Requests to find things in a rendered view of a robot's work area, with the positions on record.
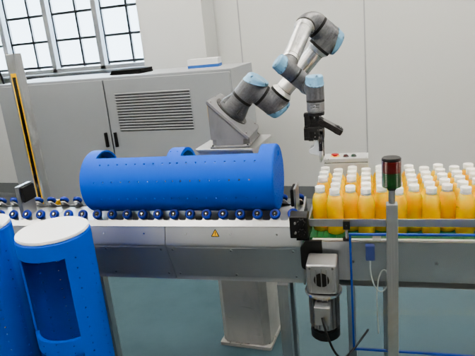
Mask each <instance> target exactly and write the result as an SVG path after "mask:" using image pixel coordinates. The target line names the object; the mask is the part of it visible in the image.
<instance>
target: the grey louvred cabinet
mask: <svg viewBox="0 0 475 356"><path fill-rule="evenodd" d="M249 72H252V62H246V63H236V64H222V66H221V67H219V68H212V69H195V70H188V67H181V68H171V69H153V71H148V72H144V73H134V74H122V75H110V74H111V73H97V74H87V75H77V76H60V77H50V78H35V79H30V80H27V84H28V90H29V93H30V100H31V104H32V107H33V114H34V118H35V123H36V127H37V133H38V137H39V141H40V147H41V151H42V157H43V160H44V164H45V171H46V174H47V181H48V184H49V190H50V194H51V197H54V198H55V199H60V198H61V197H62V196H65V197H67V198H68V199H69V202H68V204H70V205H74V201H73V198H74V197H75V196H78V197H80V198H82V202H81V203H82V204H83V205H86V204H85V202H84V200H83V197H82V195H81V190H80V184H79V176H80V170H81V165H82V163H83V160H84V158H85V157H86V156H87V154H89V153H90V152H91V151H94V150H109V151H111V152H113V153H114V154H115V155H116V157H117V158H140V157H162V156H167V154H168V152H169V151H170V149H171V148H178V147H190V148H191V149H192V150H193V151H194V153H195V155H199V152H196V151H195V149H196V148H198V147H199V146H202V145H203V144H205V143H206V142H208V141H210V140H211V134H210V128H209V116H208V110H207V105H206V101H207V100H209V99H211V98H213V97H215V96H216V95H218V94H220V93H222V94H223V95H224V96H225V97H226V96H228V95H229V94H231V93H232V92H233V91H234V89H236V87H237V86H238V85H239V83H240V82H241V81H242V79H243V78H244V77H245V76H246V75H247V74H248V73H249ZM0 105H1V111H2V114H3V118H4V123H5V127H6V132H7V136H8V142H9V145H10V148H11V154H12V158H13V163H14V167H15V170H16V176H17V179H18V185H21V184H23V183H25V182H31V183H32V178H31V175H30V168H29V165H28V159H27V155H26V152H25V146H24V142H23V137H22V133H21V129H20V124H19V120H18V114H17V111H16V104H15V101H14V97H13V91H12V88H11V83H7V84H2V85H0Z"/></svg>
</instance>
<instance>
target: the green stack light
mask: <svg viewBox="0 0 475 356"><path fill-rule="evenodd" d="M382 187H383V188H386V189H398V188H400V187H401V172H400V173H399V174H384V173H382Z"/></svg>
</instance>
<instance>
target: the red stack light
mask: <svg viewBox="0 0 475 356"><path fill-rule="evenodd" d="M381 166H382V173H384V174H399V173H400V172H401V160H400V161H399V162H383V161H381Z"/></svg>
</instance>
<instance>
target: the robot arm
mask: <svg viewBox="0 0 475 356"><path fill-rule="evenodd" d="M294 29H295V30H294V31H293V34H292V36H291V38H290V41H289V43H288V45H287V47H286V50H285V52H284V53H283V54H280V55H279V56H278V57H277V58H276V59H275V61H274V63H273V64H272V68H273V69H274V70H275V71H276V72H277V73H278V74H280V75H281V76H283V78H282V79H281V80H280V82H279V83H278V84H275V85H272V86H271V87H269V86H268V85H269V82H268V81H267V80H266V79H265V78H263V77H262V76H260V75H259V74H257V73H254V72H249V73H248V74H247V75H246V76H245V77H244V78H243V79H242V81H241V82H240V83H239V85H238V86H237V87H236V89H234V91H233V92H232V93H231V94H229V95H228V96H226V97H225V98H223V99H222V100H221V101H220V104H221V106H222V108H223V109H224V110H225V111H226V112H227V113H228V114H229V115H231V116H232V117H234V118H235V119H237V120H240V121H243V120H244V119H245V117H246V115H247V112H248V109H249V108H250V106H251V105H252V104H255V105H256V106H257V107H258V108H260V109H261V110H262V111H264V112H265V113H266V114H267V115H269V116H270V117H272V118H277V117H279V116H281V115H282V114H283V113H284V112H285V111H286V110H287V109H288V108H289V106H290V102H289V101H290V100H291V94H292V93H293V91H294V90H295V89H296V88H297V89H298V90H299V91H300V92H301V93H302V94H304V95H306V102H307V112H304V114H303V117H304V122H305V126H304V141H314V140H315V142H314V145H312V146H311V149H309V153H310V154H312V155H317V156H319V161H320V162H322V160H323V158H324V128H326V129H329V130H330V131H332V132H334V133H335V134H336V135H339V136H340V135H341V134H342V133H343V130H344V129H343V128H342V127H341V126H339V125H336V124H334V123H332V122H331V121H329V120H327V119H325V118H323V117H321V116H322V115H324V111H325V106H324V78H323V75H322V74H311V75H308V74H309V72H311V70H312V69H313V68H314V67H315V66H316V65H317V63H318V62H319V61H320V59H321V58H322V57H327V56H328V55H329V54H331V55H333V54H335V52H337V51H338V49H339V48H340V46H341V45H342V43H343V41H344V33H343V32H342V31H341V30H340V29H339V28H338V27H337V26H335V24H333V23H332V22H331V21H330V20H329V19H328V18H326V17H325V16H324V15H323V14H322V13H319V12H316V11H310V12H307V13H304V14H302V15H301V16H299V18H298V19H297V21H296V22H295V25H294ZM309 37H311V40H310V41H309V47H308V48H307V49H306V50H305V51H304V53H303V50H304V48H305V45H306V44H307V41H308V38H309ZM314 117H315V118H314Z"/></svg>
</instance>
